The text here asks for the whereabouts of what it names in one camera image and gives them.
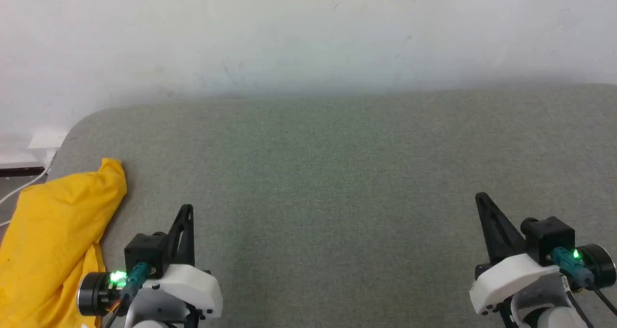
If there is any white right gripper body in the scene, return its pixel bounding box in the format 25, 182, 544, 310
469, 252, 561, 315

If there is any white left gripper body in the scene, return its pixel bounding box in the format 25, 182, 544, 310
139, 263, 224, 320

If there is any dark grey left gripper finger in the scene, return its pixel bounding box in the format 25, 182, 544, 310
166, 205, 189, 267
179, 205, 196, 267

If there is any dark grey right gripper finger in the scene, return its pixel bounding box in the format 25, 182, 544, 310
474, 193, 505, 264
479, 192, 527, 261

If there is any yellow cat print shirt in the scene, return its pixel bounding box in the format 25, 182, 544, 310
0, 158, 128, 328

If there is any grey fabric cushion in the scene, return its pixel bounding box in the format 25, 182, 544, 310
0, 83, 617, 328

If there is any green plug left camera cable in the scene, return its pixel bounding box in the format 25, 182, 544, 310
104, 262, 151, 328

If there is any green plug camera cable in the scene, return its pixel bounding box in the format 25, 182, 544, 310
104, 262, 151, 328
550, 247, 617, 317

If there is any green plug right camera cable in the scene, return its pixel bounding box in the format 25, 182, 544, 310
550, 247, 617, 317

